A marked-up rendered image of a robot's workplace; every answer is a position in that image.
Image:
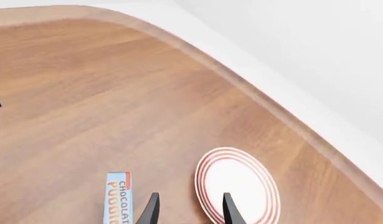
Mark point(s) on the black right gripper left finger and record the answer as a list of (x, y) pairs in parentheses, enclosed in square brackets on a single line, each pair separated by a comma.
[(151, 211)]

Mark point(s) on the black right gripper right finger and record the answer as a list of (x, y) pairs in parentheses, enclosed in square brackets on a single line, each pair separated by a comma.
[(231, 211)]

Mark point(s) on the white plate with red rings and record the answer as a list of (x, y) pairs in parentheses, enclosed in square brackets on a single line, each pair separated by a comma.
[(238, 184)]

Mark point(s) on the chocolate pudding box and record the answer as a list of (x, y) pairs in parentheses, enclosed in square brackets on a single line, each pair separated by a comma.
[(119, 198)]

